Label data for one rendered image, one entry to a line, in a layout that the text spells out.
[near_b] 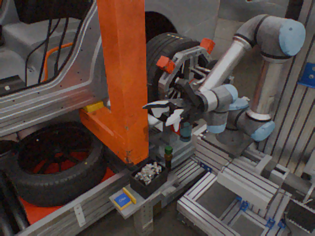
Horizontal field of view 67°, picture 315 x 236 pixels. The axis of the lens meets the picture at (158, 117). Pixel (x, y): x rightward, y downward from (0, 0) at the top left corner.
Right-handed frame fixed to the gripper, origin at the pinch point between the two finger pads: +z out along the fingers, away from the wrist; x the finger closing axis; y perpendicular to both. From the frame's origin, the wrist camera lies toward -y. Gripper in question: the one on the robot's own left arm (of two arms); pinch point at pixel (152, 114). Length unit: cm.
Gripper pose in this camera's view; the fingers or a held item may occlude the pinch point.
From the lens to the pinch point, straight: 76.7
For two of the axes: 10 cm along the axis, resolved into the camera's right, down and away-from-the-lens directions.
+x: -5.1, -3.7, 7.8
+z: -8.5, 2.9, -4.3
